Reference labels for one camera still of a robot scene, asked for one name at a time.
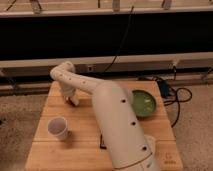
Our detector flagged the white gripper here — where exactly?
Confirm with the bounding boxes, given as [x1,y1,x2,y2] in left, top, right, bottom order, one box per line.
[61,86,79,106]

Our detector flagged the red pepper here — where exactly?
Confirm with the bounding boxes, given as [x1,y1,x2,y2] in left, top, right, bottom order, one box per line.
[67,98,75,105]

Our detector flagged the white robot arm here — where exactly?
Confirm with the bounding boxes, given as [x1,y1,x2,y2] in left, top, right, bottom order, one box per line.
[50,61,161,171]

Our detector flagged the white paper cup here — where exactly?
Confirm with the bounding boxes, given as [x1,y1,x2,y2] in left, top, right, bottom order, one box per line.
[47,117,68,141]

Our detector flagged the wooden table board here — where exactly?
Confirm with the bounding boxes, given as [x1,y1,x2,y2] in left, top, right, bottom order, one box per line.
[25,81,183,171]

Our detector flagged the dark red candy bar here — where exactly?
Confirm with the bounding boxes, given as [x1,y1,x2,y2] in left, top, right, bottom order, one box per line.
[99,134,107,149]

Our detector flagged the green bowl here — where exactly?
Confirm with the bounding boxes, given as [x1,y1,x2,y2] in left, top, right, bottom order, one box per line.
[133,90,157,118]

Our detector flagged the black floor cables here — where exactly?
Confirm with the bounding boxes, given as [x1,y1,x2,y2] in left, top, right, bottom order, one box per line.
[138,75,194,128]

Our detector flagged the black hanging cable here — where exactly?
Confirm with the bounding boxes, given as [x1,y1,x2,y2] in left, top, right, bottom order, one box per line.
[102,4,136,74]

